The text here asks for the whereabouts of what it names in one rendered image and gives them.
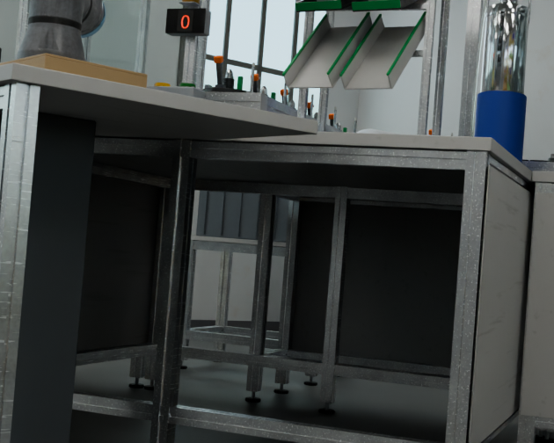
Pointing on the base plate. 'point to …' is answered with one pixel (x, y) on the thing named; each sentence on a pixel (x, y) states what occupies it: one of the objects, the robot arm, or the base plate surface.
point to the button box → (181, 90)
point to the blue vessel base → (502, 119)
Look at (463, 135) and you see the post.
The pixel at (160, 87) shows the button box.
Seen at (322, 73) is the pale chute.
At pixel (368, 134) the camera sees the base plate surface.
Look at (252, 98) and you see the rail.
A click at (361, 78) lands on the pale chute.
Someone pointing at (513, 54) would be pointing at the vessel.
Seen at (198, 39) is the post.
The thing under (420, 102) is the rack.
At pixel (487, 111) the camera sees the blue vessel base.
